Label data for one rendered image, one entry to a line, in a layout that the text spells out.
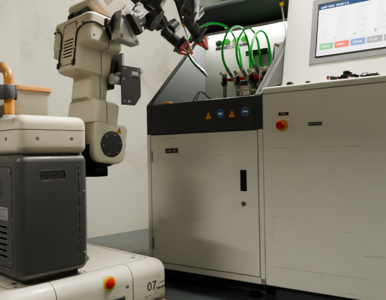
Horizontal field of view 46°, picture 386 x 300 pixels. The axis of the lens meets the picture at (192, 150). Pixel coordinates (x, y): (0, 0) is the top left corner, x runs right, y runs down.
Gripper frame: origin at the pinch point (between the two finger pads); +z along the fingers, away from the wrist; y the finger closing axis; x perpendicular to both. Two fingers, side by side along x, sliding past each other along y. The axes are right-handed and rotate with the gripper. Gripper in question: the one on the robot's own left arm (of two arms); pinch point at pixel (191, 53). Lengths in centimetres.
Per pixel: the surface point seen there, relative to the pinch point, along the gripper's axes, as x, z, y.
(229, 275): 81, 86, -4
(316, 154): 25, 74, -50
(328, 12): -43, 41, -43
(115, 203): 63, 18, 180
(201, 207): 63, 55, 0
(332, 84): 2, 59, -62
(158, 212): 75, 41, 22
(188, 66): -7.6, 0.5, 28.1
